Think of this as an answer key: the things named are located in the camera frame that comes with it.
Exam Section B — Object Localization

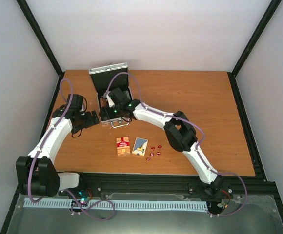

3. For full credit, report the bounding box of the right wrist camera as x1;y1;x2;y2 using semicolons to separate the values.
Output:
105;88;131;107

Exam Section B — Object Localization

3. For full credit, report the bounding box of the green poker chip stack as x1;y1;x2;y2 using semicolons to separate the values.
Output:
123;90;131;100

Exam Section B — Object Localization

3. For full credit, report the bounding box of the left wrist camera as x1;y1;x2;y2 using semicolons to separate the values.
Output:
67;94;87;112

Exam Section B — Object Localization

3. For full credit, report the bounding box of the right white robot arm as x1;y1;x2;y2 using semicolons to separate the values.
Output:
99;99;223;196

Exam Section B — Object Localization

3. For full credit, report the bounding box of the orange poker chip stack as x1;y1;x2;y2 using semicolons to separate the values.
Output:
100;97;108;108

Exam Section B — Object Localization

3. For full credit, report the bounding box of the blue playing card box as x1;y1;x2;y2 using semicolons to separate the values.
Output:
132;137;148;156

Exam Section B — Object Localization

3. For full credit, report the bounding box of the red playing card box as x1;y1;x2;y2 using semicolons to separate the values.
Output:
116;136;130;155

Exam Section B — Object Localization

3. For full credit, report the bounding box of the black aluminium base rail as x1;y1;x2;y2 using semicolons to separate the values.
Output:
70;173;279;200

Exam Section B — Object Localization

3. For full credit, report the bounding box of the black frame post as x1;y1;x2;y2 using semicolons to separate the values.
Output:
231;0;282;78
16;0;64;78

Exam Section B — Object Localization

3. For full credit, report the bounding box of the white slotted cable duct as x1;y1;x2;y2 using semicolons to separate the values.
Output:
23;198;208;212

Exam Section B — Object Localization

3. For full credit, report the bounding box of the aluminium poker case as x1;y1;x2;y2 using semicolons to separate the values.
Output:
89;62;132;128

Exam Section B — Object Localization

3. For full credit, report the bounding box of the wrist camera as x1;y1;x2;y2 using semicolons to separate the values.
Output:
67;94;87;112
105;88;131;107

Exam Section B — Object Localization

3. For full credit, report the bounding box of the left black frame post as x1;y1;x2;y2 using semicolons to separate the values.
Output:
16;0;64;78

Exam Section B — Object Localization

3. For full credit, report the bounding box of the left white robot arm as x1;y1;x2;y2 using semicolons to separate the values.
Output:
16;109;99;197

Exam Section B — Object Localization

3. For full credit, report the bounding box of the right black frame post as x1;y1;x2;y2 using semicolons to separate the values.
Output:
231;0;282;78

